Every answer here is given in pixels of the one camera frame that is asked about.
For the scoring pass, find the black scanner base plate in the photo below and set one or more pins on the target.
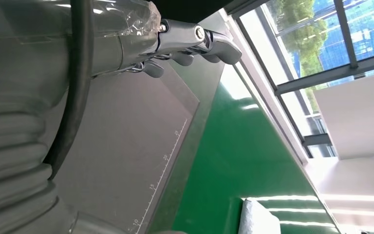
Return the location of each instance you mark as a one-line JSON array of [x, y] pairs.
[[125, 145]]

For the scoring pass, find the green conveyor belt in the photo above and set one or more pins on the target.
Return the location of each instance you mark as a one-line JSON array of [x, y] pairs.
[[248, 155]]

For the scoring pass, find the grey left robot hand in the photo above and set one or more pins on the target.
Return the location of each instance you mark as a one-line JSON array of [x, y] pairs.
[[29, 48]]

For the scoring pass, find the grey plastic parcel bag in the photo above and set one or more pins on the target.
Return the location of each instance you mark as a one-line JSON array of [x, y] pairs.
[[258, 219]]

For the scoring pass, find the white window sill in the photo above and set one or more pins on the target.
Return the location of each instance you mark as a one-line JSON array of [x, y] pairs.
[[361, 181]]

